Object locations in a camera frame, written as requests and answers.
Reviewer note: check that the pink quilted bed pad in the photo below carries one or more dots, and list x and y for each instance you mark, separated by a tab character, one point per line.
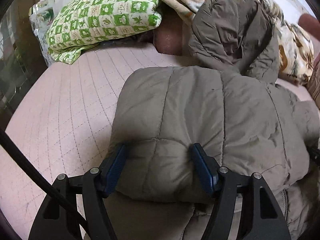
67	100

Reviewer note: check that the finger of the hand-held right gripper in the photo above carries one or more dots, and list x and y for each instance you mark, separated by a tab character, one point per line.
316	155

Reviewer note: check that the grey-brown quilted puffer jacket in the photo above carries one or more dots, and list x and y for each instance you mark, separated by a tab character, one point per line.
190	120

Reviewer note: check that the green and white checked pillow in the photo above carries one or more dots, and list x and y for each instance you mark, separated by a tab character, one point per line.
100	17

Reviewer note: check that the striped brown cloth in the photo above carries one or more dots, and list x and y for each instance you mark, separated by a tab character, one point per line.
315	82

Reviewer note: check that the beige leaf print blanket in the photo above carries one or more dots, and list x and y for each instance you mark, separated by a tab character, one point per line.
295	45

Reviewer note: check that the reddish brown cushion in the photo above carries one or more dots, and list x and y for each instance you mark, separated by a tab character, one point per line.
310	26

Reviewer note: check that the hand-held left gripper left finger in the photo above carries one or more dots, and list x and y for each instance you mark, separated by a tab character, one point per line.
115	168

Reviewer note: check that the patterned glass door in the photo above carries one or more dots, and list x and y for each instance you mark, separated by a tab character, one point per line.
17	55

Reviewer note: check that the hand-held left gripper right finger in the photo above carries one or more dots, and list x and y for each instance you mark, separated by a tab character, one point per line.
203	168

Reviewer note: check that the clear plastic bag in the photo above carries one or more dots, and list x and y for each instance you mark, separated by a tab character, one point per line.
41	22

